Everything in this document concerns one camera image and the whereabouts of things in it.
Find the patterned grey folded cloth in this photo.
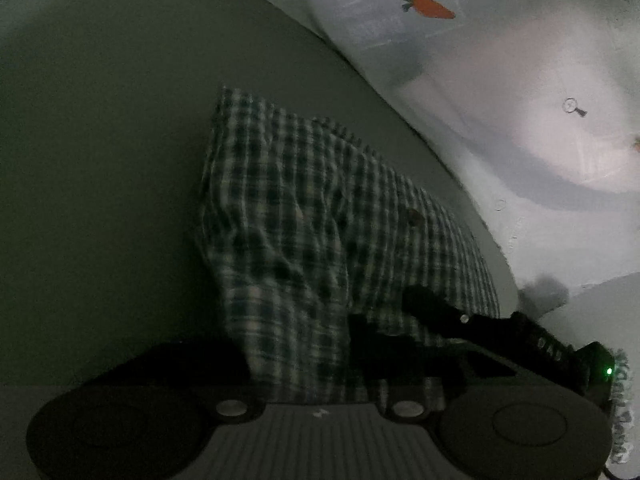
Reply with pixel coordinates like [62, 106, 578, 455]
[606, 349, 640, 467]

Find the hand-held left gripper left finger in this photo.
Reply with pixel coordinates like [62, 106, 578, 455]
[100, 340, 265, 424]

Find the carrot print curtain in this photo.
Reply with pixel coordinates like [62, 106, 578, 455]
[200, 0, 640, 292]

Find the checked shirt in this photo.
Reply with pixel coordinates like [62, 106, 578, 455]
[194, 85, 502, 407]

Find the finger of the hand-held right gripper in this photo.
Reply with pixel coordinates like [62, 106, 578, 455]
[402, 284, 514, 349]

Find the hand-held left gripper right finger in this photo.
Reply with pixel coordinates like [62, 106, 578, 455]
[347, 312, 532, 424]

